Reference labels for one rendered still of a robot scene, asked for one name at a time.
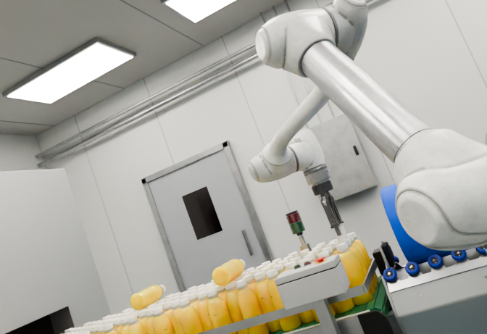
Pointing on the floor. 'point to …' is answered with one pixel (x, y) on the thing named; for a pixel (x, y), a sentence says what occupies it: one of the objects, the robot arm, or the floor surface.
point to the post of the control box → (326, 316)
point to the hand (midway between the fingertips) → (340, 235)
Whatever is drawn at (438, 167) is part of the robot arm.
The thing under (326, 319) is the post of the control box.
